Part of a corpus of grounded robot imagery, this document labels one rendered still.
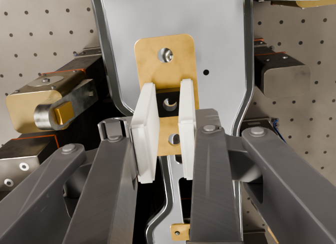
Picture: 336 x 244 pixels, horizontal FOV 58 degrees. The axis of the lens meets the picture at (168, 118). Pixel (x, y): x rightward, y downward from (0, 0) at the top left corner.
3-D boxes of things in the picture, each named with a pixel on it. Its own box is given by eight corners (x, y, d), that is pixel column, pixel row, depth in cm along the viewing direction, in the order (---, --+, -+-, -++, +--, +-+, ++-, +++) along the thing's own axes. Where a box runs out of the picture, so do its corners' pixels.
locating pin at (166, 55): (184, 58, 47) (184, 68, 40) (163, 60, 47) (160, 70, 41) (181, 36, 45) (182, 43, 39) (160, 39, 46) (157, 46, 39)
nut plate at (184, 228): (214, 221, 56) (215, 226, 55) (216, 237, 58) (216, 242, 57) (169, 224, 57) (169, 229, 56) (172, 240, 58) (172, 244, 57)
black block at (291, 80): (273, 57, 74) (328, 94, 47) (233, 61, 75) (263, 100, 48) (274, 35, 72) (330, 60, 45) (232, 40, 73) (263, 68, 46)
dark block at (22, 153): (112, 92, 79) (47, 188, 40) (86, 95, 79) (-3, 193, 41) (108, 73, 77) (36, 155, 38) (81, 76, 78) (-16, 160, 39)
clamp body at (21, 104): (119, 69, 77) (71, 131, 42) (78, 74, 78) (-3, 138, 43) (115, 43, 74) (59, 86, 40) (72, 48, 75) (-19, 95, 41)
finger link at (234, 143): (197, 155, 12) (277, 149, 11) (194, 108, 16) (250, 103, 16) (200, 188, 12) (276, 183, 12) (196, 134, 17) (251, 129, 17)
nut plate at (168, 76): (202, 150, 22) (203, 158, 21) (151, 154, 22) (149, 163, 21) (193, 32, 19) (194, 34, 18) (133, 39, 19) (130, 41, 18)
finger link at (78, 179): (132, 194, 12) (61, 200, 13) (143, 139, 17) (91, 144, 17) (126, 162, 12) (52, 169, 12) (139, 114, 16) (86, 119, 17)
